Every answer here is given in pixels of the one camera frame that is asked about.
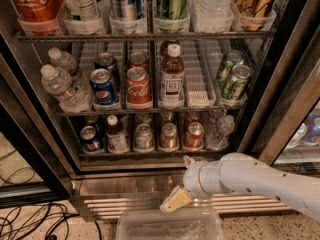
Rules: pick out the middle front tea bottle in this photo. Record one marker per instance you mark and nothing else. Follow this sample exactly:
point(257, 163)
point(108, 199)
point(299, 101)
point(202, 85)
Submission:
point(172, 78)

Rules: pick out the coca-cola can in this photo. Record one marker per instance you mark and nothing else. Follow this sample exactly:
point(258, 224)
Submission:
point(138, 59)
point(138, 89)

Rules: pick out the bottom rear red can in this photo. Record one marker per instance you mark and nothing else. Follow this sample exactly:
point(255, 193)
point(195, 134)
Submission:
point(193, 116)

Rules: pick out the top gold cans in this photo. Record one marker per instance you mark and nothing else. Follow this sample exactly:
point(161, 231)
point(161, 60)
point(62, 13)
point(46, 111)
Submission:
point(253, 14)

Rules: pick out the green can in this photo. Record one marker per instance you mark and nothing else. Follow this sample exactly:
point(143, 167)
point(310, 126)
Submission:
point(236, 83)
point(170, 11)
point(229, 59)

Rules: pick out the middle front Pepsi can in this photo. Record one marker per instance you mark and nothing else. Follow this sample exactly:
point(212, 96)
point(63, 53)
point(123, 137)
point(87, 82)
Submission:
point(105, 95)

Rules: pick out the blue can behind door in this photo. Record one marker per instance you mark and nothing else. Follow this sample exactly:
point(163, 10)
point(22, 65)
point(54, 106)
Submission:
point(312, 136)

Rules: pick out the top clear labelled bottle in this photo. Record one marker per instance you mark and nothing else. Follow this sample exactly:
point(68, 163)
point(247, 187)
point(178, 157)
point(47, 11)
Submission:
point(82, 17)

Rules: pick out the bottom front red can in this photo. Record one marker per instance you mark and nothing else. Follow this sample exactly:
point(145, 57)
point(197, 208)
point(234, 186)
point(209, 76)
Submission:
point(193, 138)

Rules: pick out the middle rear Coca-Cola can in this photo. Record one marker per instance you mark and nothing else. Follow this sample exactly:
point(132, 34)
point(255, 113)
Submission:
point(138, 59)

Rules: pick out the middle front water bottle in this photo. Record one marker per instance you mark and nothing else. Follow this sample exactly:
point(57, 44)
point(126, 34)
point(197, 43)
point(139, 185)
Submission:
point(70, 95)

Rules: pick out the middle rear water bottle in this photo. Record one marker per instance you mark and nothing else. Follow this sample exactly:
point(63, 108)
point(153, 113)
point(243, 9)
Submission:
point(67, 62)

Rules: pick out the bottom rear brown can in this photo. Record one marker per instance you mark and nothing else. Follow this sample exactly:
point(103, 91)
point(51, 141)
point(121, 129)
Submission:
point(166, 117)

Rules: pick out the fridge sliding glass door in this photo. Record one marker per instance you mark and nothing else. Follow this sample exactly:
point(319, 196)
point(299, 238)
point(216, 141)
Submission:
point(280, 142)

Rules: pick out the bottom front brown can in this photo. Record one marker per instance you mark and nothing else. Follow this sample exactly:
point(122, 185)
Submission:
point(168, 136)

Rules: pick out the clear plastic bin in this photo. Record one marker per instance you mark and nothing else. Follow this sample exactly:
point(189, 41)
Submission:
point(183, 224)

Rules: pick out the middle front Coca-Cola can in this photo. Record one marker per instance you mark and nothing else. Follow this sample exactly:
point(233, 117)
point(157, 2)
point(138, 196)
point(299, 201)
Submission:
point(138, 89)

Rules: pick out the top clear water bottle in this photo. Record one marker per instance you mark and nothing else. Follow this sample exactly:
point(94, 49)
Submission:
point(211, 16)

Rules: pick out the rear green can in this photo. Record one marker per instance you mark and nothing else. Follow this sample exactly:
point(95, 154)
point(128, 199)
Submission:
point(229, 59)

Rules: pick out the brown can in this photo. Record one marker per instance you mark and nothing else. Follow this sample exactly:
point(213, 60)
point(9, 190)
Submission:
point(168, 136)
point(166, 117)

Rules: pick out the bottom front water bottle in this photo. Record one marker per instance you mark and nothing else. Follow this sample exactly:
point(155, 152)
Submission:
point(219, 135)

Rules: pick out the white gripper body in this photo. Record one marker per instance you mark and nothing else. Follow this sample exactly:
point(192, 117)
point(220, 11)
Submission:
point(192, 180)

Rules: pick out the bottom tea bottle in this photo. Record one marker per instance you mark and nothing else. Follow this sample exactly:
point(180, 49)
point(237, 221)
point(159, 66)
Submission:
point(117, 141)

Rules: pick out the front green can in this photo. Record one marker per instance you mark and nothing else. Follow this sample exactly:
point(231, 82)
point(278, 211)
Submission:
point(236, 83)

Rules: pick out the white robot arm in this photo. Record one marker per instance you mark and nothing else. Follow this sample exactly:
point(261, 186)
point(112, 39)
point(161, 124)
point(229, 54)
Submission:
point(238, 173)

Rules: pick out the red can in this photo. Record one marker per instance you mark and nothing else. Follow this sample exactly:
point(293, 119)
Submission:
point(193, 138)
point(193, 116)

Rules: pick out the top green can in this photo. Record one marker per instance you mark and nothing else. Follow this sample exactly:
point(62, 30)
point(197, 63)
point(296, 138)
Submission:
point(170, 11)

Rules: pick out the large Coca-Cola bottle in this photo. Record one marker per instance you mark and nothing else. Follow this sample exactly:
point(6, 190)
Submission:
point(39, 17)

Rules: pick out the bottom front Pepsi can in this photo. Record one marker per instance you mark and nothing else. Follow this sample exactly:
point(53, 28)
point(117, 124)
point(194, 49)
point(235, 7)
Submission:
point(92, 142)

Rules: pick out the middle rear dark can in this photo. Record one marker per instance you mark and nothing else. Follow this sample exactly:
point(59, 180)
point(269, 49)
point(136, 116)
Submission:
point(108, 61)

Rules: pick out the top silver blue can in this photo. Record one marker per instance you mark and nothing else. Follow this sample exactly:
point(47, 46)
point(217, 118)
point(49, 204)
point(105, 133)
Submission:
point(125, 14)

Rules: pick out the tea bottle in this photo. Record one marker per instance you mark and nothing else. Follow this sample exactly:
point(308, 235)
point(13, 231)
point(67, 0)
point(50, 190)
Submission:
point(117, 141)
point(172, 78)

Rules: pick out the empty white shelf tray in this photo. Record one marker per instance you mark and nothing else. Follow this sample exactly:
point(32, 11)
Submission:
point(198, 87)

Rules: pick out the pepsi can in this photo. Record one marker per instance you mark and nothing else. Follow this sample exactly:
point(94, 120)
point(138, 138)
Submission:
point(105, 95)
point(92, 142)

